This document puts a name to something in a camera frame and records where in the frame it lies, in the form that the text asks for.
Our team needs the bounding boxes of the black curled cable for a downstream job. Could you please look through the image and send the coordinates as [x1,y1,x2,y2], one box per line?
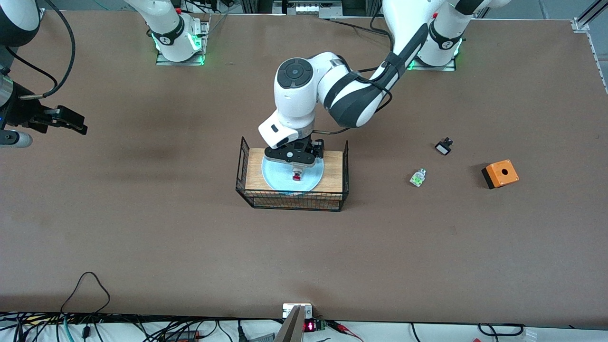
[477,323,526,337]

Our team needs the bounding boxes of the black power adapter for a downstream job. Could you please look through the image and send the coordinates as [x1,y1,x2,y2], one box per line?
[163,330,200,342]

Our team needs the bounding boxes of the red clip leads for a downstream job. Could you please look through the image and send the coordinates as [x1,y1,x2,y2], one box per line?
[327,320,365,342]

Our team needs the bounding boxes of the silver metal clamp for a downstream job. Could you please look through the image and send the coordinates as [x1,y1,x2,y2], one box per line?
[282,303,314,319]

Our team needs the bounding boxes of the light blue round plate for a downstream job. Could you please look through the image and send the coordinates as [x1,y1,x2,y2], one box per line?
[261,153,325,193]

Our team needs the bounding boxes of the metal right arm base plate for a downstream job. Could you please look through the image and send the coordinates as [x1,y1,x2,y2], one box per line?
[155,21,210,67]

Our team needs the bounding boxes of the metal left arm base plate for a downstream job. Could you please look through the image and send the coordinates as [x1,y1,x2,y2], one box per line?
[405,47,457,72]

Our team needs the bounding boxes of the grey camera mount pole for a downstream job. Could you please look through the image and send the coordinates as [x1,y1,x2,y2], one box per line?
[275,305,305,342]

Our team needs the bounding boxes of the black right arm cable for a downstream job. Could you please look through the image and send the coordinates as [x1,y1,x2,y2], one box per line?
[4,0,76,100]

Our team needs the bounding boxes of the wooden board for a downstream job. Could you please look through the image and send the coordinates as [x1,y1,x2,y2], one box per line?
[245,148,344,193]

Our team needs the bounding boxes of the black tabletop cable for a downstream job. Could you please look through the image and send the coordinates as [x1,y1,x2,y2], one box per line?
[325,14,392,38]

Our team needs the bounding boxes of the black looped cable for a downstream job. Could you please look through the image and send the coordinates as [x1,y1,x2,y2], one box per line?
[60,271,111,317]

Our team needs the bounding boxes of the aluminium frame with connectors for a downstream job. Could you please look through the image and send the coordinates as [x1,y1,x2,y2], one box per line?
[272,0,343,19]

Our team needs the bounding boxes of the orange button enclosure box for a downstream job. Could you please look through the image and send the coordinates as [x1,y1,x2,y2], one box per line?
[481,160,520,190]

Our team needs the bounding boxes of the black wire basket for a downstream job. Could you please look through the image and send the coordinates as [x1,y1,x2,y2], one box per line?
[236,137,350,212]

